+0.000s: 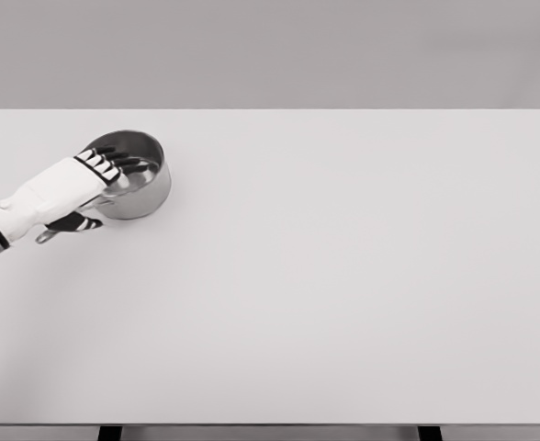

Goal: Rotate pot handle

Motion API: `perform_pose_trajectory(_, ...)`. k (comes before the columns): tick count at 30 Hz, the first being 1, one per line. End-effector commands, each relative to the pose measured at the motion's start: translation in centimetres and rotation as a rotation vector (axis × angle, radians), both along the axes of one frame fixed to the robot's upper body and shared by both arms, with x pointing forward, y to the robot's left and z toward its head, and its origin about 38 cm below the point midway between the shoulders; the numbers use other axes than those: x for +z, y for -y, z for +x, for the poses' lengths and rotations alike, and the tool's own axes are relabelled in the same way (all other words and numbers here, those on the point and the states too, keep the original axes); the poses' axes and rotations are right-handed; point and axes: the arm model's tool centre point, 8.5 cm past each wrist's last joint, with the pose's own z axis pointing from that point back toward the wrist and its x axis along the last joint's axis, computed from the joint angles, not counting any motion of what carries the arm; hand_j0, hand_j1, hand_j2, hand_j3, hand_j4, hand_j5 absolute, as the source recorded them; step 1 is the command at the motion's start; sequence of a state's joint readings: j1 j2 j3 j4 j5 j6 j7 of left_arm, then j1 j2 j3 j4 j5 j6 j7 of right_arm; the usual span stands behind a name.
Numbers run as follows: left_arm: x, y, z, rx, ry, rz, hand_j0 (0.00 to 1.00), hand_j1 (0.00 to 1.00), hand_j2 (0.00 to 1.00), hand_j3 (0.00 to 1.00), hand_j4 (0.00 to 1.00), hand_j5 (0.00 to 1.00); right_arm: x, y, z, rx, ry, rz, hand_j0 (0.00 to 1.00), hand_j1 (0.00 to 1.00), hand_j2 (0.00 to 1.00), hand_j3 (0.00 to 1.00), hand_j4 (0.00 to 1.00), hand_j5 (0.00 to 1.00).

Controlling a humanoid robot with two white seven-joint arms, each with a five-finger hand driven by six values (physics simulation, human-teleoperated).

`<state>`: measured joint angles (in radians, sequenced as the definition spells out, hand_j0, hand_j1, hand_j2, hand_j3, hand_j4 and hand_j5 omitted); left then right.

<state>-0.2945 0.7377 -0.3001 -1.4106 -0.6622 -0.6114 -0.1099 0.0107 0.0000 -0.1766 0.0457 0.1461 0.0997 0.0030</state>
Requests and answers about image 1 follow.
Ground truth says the steel pot with handle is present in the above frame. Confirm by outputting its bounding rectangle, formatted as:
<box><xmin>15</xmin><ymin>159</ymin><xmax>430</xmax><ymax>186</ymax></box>
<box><xmin>35</xmin><ymin>130</ymin><xmax>172</xmax><ymax>245</ymax></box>

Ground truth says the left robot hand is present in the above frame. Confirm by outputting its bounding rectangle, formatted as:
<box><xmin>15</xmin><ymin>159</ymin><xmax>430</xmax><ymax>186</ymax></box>
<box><xmin>16</xmin><ymin>145</ymin><xmax>144</xmax><ymax>233</ymax></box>

